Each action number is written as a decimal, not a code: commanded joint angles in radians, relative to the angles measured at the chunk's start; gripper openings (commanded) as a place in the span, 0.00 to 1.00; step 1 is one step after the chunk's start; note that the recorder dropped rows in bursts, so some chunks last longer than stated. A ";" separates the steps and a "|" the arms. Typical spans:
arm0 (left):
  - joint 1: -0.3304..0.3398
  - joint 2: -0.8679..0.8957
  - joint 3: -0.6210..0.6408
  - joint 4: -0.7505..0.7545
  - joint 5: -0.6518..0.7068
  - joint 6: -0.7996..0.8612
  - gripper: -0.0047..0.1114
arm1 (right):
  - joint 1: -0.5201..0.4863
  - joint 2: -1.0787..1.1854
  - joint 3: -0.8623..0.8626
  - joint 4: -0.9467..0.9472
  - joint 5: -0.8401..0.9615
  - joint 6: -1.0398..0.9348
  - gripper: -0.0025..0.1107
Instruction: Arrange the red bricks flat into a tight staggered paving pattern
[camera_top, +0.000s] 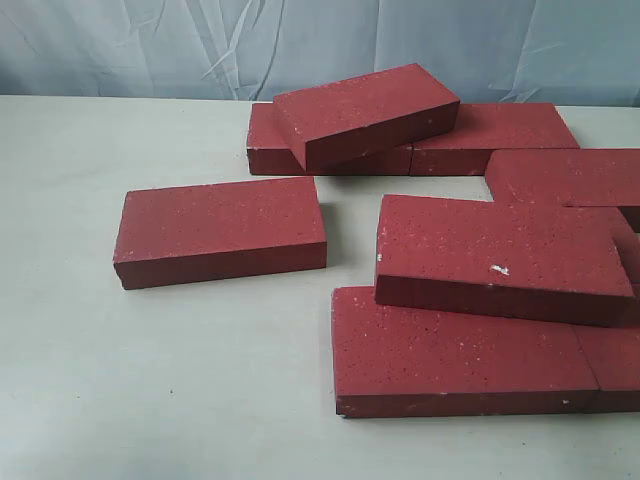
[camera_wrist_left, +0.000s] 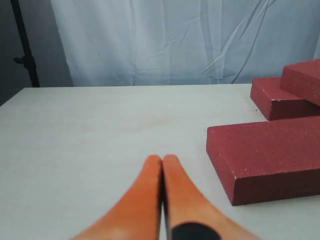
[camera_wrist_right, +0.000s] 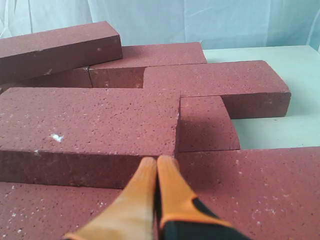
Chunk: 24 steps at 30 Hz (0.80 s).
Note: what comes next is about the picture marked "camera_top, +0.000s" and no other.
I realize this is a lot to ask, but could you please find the red brick with white chip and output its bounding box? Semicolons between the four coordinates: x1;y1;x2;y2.
375;195;635;327

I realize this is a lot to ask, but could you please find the white wrinkled backdrop curtain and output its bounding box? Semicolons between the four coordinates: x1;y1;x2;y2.
1;1;639;106

